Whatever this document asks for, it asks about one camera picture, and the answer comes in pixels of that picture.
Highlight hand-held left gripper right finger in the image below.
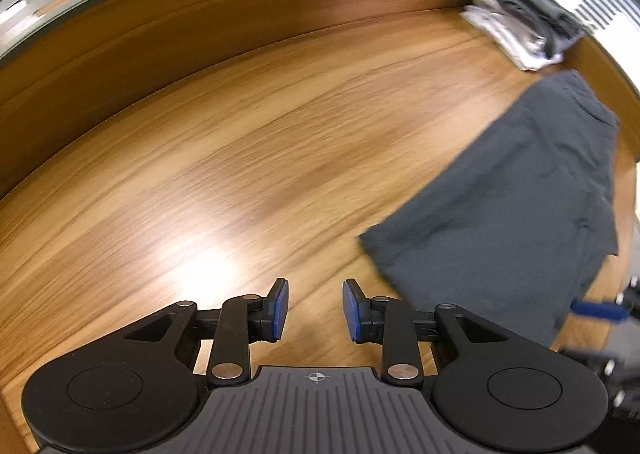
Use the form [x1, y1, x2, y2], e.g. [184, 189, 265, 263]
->
[342, 279, 506, 383]

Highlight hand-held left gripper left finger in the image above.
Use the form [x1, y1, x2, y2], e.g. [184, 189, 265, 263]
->
[125, 278, 290, 385]

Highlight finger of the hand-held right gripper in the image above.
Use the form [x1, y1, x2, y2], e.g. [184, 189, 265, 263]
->
[571, 276, 640, 322]
[559, 346, 640, 411]

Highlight dark grey pants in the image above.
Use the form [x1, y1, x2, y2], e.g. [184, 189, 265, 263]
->
[357, 70, 622, 351]

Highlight pile of folded clothes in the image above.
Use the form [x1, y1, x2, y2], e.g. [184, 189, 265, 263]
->
[460, 0, 594, 73]

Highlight wooden desk partition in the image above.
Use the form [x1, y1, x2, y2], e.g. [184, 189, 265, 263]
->
[0, 0, 640, 202]

